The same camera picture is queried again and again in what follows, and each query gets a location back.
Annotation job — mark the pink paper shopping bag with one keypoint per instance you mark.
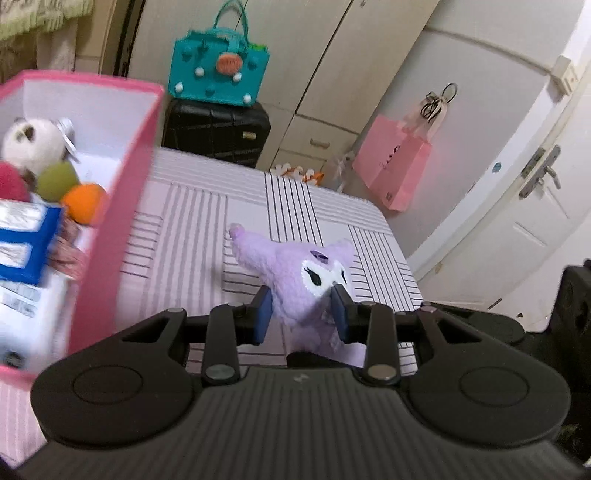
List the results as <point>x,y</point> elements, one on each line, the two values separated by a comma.
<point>394,154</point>

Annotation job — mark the purple Kuromi plush toy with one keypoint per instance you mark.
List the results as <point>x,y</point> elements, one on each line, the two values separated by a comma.
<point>300,276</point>

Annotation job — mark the teal felt handbag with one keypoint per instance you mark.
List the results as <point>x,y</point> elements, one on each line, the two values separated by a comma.
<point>219,65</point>

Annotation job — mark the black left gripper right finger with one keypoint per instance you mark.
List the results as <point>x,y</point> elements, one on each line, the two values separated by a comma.
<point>373,325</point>

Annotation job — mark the green plush ball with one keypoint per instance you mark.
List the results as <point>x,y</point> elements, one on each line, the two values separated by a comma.
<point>56,181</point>

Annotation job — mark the striped pink bed sheet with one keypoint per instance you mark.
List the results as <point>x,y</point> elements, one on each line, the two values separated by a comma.
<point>143,415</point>

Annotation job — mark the red fuzzy strawberry plush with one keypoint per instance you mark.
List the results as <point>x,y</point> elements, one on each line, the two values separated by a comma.
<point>12,185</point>

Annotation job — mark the colourful cartoon gift bag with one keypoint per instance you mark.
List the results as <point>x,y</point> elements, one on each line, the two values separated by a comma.
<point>310,176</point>

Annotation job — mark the black hard suitcase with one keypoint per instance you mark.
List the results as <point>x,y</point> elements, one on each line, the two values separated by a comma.
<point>228,133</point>

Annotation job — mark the white panda plush ball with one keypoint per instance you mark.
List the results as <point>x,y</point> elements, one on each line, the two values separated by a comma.
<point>33,145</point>

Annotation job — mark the white door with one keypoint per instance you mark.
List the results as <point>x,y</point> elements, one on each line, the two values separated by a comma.
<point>517,236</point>

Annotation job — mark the clear plastic gift bag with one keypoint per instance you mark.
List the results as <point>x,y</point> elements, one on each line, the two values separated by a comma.
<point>342,164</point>

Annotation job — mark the silver door handle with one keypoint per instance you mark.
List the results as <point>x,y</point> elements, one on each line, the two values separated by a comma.
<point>538,167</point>

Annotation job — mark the pink floral fabric scrunchie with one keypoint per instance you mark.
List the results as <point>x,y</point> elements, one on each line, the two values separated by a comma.
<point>64,256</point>

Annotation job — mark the white cabinet with drawers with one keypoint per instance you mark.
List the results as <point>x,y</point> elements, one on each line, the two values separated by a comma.
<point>331,62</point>

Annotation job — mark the blue wet wipes pack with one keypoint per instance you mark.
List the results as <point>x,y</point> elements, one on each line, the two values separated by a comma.
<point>27,233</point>

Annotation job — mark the orange plush ball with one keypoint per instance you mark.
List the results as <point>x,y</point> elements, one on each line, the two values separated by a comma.
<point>83,201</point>

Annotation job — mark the pink white storage box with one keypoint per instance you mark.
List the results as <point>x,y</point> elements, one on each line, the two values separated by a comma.
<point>115,118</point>

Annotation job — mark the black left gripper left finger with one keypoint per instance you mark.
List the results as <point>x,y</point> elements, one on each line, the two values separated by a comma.
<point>229,326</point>

